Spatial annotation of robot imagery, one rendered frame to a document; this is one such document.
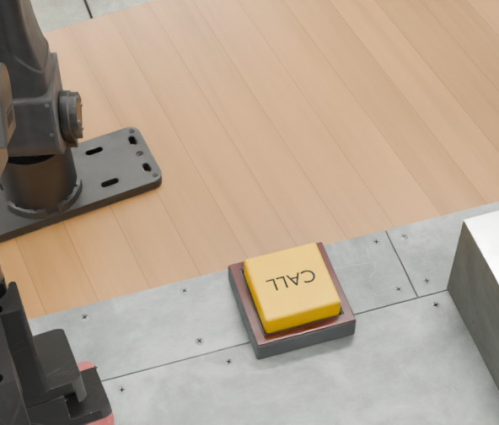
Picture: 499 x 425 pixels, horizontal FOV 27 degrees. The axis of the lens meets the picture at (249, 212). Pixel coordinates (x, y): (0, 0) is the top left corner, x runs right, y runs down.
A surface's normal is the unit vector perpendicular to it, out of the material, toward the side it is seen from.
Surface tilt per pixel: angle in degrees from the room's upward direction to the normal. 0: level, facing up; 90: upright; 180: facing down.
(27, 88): 81
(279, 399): 0
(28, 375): 60
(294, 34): 0
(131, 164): 0
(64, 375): 30
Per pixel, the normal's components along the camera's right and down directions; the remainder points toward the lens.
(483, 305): -0.96, 0.23
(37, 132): 0.07, 0.67
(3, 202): 0.00, -0.62
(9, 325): 0.31, 0.32
